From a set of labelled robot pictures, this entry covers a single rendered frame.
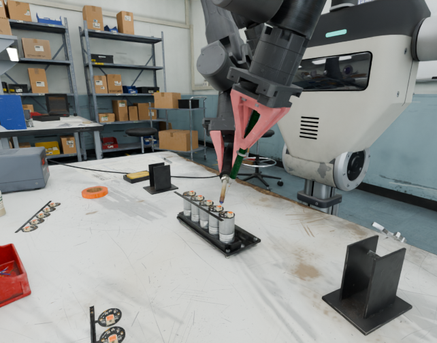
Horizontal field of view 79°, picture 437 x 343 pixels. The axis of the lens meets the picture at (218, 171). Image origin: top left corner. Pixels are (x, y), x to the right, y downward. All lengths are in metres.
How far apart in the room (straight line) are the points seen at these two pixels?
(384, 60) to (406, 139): 2.32
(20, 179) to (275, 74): 0.68
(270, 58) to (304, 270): 0.28
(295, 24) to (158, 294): 0.35
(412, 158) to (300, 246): 2.60
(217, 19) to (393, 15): 0.41
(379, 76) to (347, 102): 0.08
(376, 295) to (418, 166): 2.69
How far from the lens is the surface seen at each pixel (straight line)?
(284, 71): 0.34
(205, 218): 0.45
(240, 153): 0.38
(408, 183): 3.07
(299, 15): 0.34
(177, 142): 3.96
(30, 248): 0.54
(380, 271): 0.34
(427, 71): 2.95
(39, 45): 4.53
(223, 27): 0.61
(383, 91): 0.72
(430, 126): 2.95
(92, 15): 4.76
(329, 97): 0.76
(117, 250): 0.47
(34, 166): 0.81
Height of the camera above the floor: 0.99
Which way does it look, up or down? 16 degrees down
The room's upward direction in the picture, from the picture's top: straight up
